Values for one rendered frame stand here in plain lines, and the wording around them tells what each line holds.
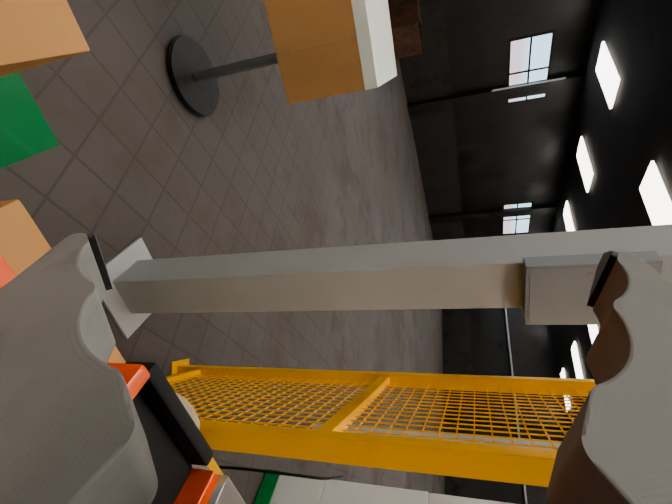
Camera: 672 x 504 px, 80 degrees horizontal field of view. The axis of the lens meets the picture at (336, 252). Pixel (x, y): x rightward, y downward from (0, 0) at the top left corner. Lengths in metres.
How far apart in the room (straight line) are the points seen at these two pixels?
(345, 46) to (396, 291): 1.00
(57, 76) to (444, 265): 1.47
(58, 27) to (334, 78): 1.02
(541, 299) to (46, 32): 1.31
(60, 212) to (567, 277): 1.60
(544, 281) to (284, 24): 1.36
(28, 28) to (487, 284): 1.23
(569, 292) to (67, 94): 1.76
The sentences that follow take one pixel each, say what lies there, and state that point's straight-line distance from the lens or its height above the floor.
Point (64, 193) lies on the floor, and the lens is 1.72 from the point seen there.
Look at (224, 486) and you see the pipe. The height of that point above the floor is 1.10.
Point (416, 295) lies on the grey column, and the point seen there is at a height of 1.17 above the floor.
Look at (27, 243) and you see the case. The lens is 0.47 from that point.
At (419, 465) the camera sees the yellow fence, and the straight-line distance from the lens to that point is 0.91.
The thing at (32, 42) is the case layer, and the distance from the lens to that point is 1.08.
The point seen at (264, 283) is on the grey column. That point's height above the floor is 0.67.
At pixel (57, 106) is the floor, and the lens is 1.79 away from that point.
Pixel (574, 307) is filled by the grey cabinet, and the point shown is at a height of 1.59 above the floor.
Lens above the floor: 1.34
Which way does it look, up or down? 19 degrees down
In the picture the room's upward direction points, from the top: 86 degrees clockwise
